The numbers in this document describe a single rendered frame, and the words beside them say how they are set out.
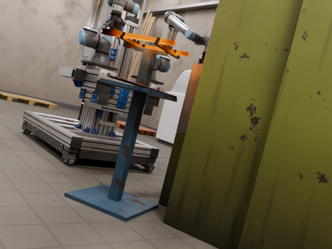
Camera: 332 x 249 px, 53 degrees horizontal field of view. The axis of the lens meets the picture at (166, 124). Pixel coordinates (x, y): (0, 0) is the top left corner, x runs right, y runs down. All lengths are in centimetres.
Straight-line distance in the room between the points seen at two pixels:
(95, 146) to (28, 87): 598
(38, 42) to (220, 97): 717
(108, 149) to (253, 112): 146
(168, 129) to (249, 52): 408
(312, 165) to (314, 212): 18
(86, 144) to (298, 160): 167
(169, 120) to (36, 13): 439
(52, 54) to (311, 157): 771
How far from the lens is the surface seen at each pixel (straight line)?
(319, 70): 152
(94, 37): 276
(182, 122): 208
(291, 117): 150
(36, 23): 859
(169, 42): 176
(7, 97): 735
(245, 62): 170
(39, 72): 860
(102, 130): 308
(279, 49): 168
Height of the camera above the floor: 59
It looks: 3 degrees down
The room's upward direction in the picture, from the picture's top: 14 degrees clockwise
